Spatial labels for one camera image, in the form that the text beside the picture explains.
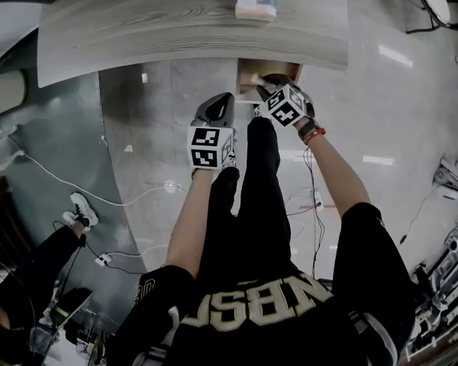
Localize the grey wooden desk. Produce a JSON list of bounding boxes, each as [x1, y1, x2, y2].
[[37, 0, 350, 89]]

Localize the person's black lettered jersey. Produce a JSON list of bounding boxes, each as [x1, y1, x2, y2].
[[106, 201, 418, 366]]

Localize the black laptop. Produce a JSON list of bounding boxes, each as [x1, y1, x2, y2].
[[52, 287, 95, 332]]

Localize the person's right forearm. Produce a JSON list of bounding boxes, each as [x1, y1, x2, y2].
[[302, 135, 372, 219]]

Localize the dark wooden cabinet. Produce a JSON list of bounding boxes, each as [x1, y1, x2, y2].
[[0, 175, 36, 267]]

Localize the cluttered equipment rack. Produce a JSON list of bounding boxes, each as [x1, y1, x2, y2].
[[414, 157, 458, 360]]

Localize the dark wristwatch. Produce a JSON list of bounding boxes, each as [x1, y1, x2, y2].
[[297, 117, 320, 143]]

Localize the white cylindrical column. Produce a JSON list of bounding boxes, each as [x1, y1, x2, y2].
[[0, 69, 28, 122]]

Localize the person's left forearm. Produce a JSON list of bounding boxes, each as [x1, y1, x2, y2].
[[164, 168, 215, 278]]

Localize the red wristband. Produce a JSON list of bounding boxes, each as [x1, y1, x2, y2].
[[304, 127, 327, 146]]

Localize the wooden desk drawer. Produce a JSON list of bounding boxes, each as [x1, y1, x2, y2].
[[236, 58, 305, 104]]

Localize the person's black trousers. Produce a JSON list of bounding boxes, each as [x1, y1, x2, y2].
[[195, 116, 293, 282]]

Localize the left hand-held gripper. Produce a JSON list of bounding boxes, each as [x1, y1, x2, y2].
[[186, 91, 238, 172]]

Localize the black thin cable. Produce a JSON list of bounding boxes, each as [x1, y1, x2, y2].
[[285, 146, 327, 280]]

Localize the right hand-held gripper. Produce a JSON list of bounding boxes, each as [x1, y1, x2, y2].
[[253, 73, 316, 129]]

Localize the long white floor cable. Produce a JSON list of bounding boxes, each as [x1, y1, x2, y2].
[[6, 134, 185, 207]]

